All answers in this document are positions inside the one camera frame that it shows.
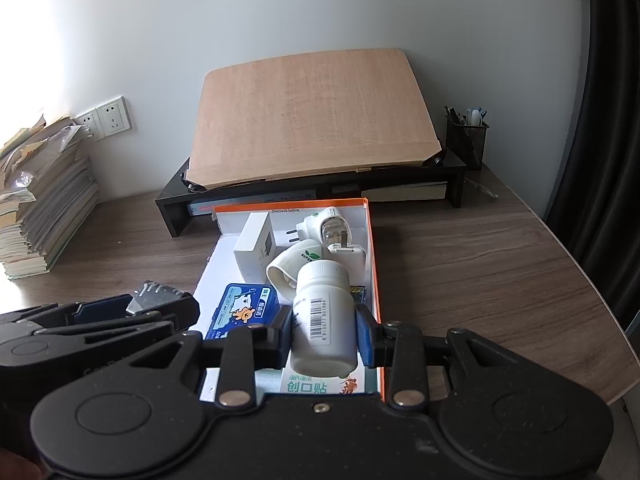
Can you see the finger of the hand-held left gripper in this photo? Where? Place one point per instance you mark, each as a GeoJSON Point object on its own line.
{"type": "Point", "coordinates": [170, 322]}
{"type": "Point", "coordinates": [100, 310]}

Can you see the white wall socket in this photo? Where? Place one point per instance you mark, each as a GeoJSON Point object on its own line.
{"type": "Point", "coordinates": [114, 116]}
{"type": "Point", "coordinates": [87, 122]}

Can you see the white heater with green button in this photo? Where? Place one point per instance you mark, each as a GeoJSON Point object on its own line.
{"type": "Point", "coordinates": [312, 225]}

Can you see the blue cotton swab box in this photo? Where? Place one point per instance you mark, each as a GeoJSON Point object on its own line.
{"type": "Point", "coordinates": [240, 310]}

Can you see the wooden board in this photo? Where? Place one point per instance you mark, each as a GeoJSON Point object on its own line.
{"type": "Point", "coordinates": [310, 120]}

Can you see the black monitor stand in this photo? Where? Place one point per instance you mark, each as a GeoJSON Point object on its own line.
{"type": "Point", "coordinates": [170, 210]}

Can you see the white heater with leaf print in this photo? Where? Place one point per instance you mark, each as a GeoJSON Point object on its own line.
{"type": "Point", "coordinates": [287, 265]}

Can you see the black mesh pen holder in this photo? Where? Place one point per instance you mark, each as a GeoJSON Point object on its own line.
{"type": "Point", "coordinates": [467, 145]}

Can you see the stack of books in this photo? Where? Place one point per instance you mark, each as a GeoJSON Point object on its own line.
{"type": "Point", "coordinates": [50, 210]}

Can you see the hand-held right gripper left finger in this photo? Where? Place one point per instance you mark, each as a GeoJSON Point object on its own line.
{"type": "Point", "coordinates": [284, 332]}

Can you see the teal bandage box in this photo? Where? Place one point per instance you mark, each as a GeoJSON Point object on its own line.
{"type": "Point", "coordinates": [310, 385]}

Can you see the white charger box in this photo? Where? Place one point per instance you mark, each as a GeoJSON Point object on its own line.
{"type": "Point", "coordinates": [252, 245]}

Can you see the clear plastic bag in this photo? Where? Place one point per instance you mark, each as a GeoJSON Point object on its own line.
{"type": "Point", "coordinates": [65, 137]}

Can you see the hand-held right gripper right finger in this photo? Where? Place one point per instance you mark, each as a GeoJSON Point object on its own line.
{"type": "Point", "coordinates": [365, 335]}

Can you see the white pill bottle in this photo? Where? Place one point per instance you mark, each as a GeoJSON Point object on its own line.
{"type": "Point", "coordinates": [320, 320]}

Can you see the white charger adapter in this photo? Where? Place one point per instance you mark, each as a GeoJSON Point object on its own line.
{"type": "Point", "coordinates": [350, 260]}

